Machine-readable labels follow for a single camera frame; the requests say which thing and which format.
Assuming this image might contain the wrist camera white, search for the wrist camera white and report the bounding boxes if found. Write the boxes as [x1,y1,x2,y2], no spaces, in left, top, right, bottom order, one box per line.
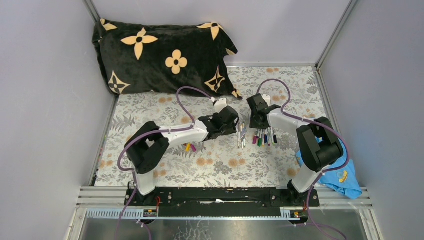
[261,94,271,106]
[213,97,228,113]

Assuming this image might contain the dark green end marker pen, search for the dark green end marker pen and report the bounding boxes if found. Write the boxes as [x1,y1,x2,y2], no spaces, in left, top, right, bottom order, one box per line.
[257,129,263,147]

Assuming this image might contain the blue cloth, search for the blue cloth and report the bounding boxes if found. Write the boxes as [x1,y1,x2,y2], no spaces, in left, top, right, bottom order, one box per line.
[295,139,363,200]

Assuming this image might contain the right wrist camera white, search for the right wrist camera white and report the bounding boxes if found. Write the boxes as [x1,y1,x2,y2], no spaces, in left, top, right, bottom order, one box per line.
[261,94,271,106]

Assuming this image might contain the black pillow with beige flowers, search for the black pillow with beige flowers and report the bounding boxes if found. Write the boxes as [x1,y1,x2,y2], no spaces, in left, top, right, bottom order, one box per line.
[92,18,242,99]

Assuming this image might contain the floral table mat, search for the floral table mat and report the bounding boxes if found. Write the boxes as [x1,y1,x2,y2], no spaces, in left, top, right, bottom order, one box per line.
[95,66,326,187]

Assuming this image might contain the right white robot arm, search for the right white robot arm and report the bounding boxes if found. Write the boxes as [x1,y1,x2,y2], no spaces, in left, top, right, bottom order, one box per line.
[247,93,344,206]

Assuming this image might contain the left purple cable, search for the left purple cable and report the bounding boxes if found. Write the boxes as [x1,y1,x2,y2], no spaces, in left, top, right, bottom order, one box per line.
[114,86,216,240]

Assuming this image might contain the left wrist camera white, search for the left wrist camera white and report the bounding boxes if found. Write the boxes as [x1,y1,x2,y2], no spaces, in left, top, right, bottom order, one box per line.
[213,97,228,113]

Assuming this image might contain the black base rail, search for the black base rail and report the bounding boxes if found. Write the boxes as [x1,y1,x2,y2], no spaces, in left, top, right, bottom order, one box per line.
[124,185,320,218]

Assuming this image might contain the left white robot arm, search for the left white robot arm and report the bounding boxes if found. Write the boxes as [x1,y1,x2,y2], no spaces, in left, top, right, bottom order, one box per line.
[124,106,239,206]

